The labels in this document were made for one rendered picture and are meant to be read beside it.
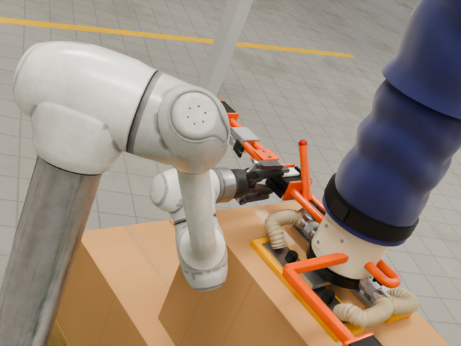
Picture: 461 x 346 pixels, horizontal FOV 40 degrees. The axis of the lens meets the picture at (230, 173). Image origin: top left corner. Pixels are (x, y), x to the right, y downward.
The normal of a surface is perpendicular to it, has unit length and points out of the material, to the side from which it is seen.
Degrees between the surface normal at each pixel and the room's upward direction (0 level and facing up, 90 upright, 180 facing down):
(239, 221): 1
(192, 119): 50
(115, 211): 0
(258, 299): 90
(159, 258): 0
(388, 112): 110
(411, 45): 100
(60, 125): 83
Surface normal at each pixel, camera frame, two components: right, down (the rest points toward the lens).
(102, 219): 0.34, -0.81
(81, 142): 0.03, 0.46
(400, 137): -0.37, -0.02
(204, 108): 0.22, -0.11
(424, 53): -0.74, 0.16
